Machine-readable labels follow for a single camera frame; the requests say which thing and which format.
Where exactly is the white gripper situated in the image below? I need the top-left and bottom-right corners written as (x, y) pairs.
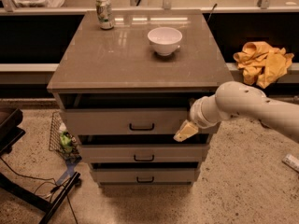
top-left (174, 97), bottom-right (218, 142)

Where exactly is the grey top drawer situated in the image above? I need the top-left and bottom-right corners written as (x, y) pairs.
top-left (61, 108), bottom-right (189, 135)

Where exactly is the grey drawer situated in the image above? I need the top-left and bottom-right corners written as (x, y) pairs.
top-left (78, 144), bottom-right (209, 163)
top-left (91, 169), bottom-right (200, 185)
top-left (61, 108), bottom-right (189, 135)

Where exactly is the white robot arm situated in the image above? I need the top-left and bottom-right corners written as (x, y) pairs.
top-left (174, 81), bottom-right (299, 143)

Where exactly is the grey middle drawer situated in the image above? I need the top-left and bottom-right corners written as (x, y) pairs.
top-left (78, 144), bottom-right (209, 163)

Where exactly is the grey drawer cabinet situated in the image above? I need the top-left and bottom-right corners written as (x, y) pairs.
top-left (46, 9), bottom-right (235, 189)

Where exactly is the grey bottom drawer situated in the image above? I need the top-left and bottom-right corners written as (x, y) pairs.
top-left (91, 169), bottom-right (200, 185)

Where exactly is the white ceramic bowl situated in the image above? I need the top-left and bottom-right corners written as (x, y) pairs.
top-left (148, 27), bottom-right (182, 56)

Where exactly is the crumpled yellow cloth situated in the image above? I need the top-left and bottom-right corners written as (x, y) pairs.
top-left (234, 41), bottom-right (294, 89)

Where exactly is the white box on floor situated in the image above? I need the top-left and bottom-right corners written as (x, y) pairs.
top-left (282, 154), bottom-right (299, 173)

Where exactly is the blue tape on floor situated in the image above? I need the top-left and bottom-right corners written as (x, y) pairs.
top-left (56, 159), bottom-right (80, 185)

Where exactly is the green bottle in basket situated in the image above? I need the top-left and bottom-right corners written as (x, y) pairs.
top-left (60, 132), bottom-right (73, 153)

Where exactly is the green white soda can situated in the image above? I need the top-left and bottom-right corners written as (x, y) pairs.
top-left (95, 0), bottom-right (114, 30)

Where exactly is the wire mesh basket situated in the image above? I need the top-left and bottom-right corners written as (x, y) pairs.
top-left (49, 111), bottom-right (80, 161)

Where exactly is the black floor cable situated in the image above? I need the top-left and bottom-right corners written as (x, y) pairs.
top-left (0, 156), bottom-right (78, 224)

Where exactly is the black chair frame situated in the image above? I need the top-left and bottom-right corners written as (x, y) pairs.
top-left (0, 106), bottom-right (82, 224)

